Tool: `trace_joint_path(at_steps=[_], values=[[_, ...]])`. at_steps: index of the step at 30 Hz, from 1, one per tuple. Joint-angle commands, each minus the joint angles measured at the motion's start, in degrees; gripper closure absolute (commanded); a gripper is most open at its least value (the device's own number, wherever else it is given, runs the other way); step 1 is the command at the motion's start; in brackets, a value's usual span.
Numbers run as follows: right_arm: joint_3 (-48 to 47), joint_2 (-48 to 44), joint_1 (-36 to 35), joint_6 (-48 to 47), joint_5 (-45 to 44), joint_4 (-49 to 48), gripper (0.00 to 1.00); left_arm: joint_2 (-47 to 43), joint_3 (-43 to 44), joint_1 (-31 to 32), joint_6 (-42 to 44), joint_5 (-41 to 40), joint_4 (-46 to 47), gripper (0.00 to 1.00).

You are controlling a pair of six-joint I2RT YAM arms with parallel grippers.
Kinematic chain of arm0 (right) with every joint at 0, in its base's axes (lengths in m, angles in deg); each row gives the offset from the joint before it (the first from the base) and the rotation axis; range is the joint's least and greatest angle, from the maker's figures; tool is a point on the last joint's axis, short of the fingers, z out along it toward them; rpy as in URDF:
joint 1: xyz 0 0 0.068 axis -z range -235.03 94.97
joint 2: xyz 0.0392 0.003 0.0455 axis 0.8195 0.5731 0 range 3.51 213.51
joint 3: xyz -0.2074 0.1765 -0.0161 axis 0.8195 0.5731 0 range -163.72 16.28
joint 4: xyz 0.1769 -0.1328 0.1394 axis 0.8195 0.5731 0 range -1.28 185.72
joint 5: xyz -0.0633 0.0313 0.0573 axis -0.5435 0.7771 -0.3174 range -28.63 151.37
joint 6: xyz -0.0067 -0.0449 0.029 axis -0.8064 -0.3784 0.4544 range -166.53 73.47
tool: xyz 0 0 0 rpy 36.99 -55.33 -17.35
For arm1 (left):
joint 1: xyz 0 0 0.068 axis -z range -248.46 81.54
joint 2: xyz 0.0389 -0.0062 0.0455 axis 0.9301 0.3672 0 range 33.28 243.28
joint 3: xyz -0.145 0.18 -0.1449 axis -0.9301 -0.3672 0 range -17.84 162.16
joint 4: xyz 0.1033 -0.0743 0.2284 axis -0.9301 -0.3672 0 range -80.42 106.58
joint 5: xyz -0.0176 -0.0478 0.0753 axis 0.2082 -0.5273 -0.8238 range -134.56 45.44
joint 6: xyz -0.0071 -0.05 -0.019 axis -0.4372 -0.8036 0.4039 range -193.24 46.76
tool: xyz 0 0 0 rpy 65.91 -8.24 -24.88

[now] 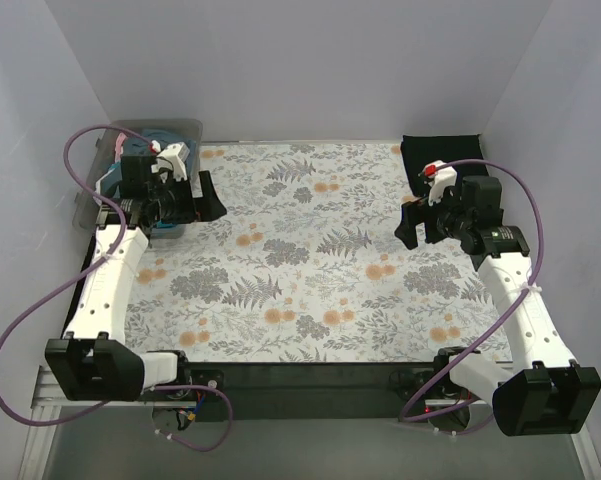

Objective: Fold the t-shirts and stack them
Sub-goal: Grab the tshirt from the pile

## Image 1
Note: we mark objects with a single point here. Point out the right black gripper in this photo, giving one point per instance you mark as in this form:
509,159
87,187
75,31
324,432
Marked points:
425,222

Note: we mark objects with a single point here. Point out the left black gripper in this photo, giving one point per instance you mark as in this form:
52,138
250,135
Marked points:
191,198

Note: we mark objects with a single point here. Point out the blue grey t shirt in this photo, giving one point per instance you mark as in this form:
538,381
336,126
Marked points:
107,183

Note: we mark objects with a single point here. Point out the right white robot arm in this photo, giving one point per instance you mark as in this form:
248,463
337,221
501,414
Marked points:
546,391

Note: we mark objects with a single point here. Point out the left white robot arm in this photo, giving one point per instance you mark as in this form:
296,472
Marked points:
91,361

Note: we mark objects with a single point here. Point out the folded black t shirt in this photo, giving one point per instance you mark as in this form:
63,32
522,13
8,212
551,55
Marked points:
419,151

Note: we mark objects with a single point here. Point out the clear plastic bin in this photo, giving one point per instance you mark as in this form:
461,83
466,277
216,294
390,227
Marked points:
183,126

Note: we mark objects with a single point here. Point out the floral table mat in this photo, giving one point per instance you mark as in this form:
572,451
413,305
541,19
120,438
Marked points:
305,266

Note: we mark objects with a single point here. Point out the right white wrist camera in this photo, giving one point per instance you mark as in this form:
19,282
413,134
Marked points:
438,176

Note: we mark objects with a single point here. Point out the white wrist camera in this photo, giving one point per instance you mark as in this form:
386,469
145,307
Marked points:
170,162
438,176

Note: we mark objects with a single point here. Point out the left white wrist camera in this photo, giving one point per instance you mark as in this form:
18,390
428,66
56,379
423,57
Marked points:
170,162

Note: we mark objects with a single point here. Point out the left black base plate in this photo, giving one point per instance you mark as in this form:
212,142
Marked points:
212,378

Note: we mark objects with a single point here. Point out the aluminium frame rail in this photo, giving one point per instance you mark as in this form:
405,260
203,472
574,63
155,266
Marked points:
48,400

